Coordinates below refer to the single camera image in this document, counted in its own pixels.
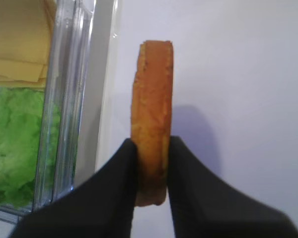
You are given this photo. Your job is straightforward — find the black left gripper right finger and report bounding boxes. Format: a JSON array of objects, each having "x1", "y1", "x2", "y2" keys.
[{"x1": 167, "y1": 136, "x2": 298, "y2": 238}]

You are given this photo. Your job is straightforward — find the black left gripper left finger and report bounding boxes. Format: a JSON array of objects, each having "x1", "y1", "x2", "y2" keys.
[{"x1": 10, "y1": 139, "x2": 137, "y2": 238}]

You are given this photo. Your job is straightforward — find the bun front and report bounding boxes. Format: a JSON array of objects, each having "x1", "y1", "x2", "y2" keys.
[{"x1": 131, "y1": 40, "x2": 174, "y2": 207}]

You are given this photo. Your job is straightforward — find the green lettuce leaf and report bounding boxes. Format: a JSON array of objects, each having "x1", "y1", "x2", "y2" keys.
[{"x1": 0, "y1": 87, "x2": 61, "y2": 209}]

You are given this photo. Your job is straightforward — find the clear lettuce and cheese container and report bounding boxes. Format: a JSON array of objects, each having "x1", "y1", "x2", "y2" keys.
[{"x1": 0, "y1": 0, "x2": 96, "y2": 224}]

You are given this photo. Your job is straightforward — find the stacked yellow cheese slices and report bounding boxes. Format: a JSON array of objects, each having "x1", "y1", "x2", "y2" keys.
[{"x1": 0, "y1": 0, "x2": 56, "y2": 88}]

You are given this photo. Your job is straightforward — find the white paper liner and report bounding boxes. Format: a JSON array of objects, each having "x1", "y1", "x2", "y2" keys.
[{"x1": 108, "y1": 0, "x2": 298, "y2": 227}]

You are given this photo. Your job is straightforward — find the white metal tray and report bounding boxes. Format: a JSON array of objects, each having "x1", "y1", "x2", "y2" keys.
[{"x1": 74, "y1": 0, "x2": 123, "y2": 187}]

